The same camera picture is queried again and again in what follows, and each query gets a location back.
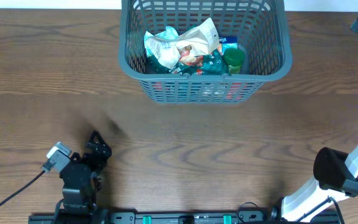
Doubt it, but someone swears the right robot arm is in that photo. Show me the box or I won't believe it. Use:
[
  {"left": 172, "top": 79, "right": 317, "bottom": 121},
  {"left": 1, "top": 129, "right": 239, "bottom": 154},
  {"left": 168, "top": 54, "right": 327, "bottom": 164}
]
[{"left": 270, "top": 146, "right": 358, "bottom": 223}]

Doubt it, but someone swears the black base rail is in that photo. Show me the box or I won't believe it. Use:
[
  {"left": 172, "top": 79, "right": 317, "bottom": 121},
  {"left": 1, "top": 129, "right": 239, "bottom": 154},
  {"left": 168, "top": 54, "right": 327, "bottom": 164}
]
[{"left": 28, "top": 210, "right": 341, "bottom": 224}]

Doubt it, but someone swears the grey plastic lattice basket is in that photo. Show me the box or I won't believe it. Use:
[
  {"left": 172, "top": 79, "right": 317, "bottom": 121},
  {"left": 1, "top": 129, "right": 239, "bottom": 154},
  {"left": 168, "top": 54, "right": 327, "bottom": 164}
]
[{"left": 118, "top": 0, "right": 292, "bottom": 104}]

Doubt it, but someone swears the green snack bag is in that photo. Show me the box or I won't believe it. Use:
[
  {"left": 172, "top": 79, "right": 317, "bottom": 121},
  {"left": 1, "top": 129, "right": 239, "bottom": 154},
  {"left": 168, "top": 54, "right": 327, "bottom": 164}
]
[{"left": 147, "top": 50, "right": 229, "bottom": 75}]

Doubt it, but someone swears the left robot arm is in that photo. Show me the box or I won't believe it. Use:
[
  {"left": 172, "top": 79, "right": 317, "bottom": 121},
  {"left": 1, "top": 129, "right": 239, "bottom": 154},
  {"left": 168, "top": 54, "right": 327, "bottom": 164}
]
[{"left": 57, "top": 131, "right": 112, "bottom": 215}]

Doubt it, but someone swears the beige paper pouch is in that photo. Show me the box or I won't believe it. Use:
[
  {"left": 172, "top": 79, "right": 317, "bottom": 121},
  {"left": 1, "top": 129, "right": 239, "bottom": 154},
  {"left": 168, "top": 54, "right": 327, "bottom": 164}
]
[{"left": 149, "top": 18, "right": 219, "bottom": 69}]

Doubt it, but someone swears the light teal small packet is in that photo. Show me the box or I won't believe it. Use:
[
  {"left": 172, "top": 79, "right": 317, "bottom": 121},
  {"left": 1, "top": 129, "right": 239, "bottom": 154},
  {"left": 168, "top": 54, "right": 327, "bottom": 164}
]
[{"left": 144, "top": 26, "right": 179, "bottom": 57}]

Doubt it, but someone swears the green lid jar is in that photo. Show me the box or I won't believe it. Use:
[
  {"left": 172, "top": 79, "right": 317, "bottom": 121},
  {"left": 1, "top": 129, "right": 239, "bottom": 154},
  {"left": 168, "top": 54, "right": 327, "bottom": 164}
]
[{"left": 223, "top": 48, "right": 245, "bottom": 74}]

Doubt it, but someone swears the blue tissue multipack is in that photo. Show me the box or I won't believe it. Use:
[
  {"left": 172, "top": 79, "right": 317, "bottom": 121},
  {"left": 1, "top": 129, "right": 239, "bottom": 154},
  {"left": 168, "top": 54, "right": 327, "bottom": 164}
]
[{"left": 218, "top": 36, "right": 238, "bottom": 55}]

